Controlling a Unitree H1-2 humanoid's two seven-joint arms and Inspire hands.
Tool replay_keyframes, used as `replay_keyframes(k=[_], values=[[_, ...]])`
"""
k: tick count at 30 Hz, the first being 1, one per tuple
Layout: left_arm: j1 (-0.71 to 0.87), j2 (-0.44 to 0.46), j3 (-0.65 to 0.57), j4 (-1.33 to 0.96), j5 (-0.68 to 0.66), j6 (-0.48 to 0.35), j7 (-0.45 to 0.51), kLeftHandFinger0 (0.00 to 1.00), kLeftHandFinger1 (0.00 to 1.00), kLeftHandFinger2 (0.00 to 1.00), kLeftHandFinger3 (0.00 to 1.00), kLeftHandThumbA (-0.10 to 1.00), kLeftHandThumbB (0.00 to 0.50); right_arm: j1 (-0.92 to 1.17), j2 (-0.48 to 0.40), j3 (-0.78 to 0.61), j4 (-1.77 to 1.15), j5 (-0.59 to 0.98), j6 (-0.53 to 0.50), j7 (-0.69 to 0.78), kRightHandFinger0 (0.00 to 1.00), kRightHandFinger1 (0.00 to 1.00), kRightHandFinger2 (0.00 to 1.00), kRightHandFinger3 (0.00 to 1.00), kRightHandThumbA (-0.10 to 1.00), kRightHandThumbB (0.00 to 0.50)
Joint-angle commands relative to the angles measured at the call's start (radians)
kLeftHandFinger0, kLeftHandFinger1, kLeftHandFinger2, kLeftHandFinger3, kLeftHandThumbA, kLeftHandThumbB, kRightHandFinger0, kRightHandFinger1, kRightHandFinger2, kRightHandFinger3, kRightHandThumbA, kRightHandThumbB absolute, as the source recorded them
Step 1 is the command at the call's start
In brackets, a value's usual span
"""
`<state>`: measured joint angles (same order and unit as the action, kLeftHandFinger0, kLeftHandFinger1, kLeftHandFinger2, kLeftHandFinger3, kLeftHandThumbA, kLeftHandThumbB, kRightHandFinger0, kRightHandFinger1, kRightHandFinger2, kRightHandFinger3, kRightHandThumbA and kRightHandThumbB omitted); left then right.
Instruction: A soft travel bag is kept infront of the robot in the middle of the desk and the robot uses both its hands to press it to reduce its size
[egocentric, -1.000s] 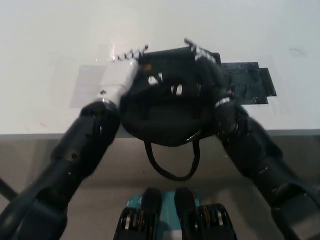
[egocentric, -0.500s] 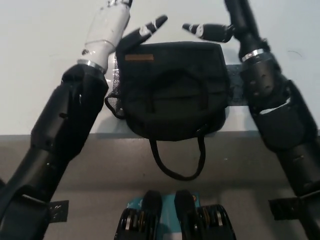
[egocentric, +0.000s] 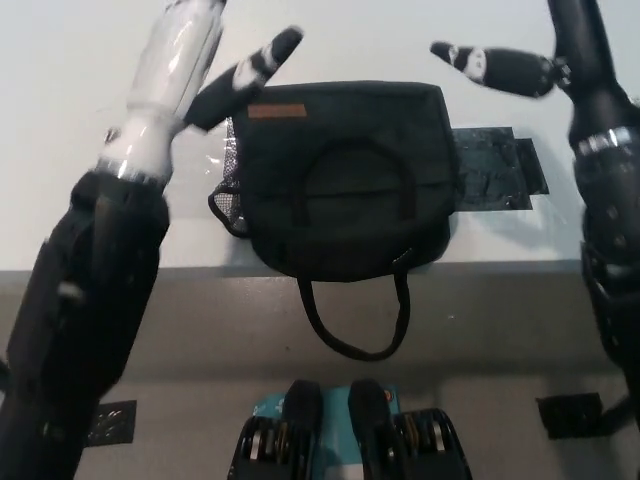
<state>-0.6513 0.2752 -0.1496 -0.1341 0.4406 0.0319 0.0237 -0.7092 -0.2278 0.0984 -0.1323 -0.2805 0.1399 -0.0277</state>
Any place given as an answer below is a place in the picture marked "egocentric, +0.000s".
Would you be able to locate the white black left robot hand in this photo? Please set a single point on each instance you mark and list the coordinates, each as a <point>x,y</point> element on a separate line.
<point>165,85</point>

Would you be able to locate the black floor tape patch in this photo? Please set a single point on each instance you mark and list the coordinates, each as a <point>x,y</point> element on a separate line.
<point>112,422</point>
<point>570,415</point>

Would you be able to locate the black soft travel bag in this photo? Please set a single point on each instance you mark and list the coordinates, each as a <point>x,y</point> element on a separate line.
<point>350,210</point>

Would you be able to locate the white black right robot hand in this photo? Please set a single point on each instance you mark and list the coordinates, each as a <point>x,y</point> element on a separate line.
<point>592,75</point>

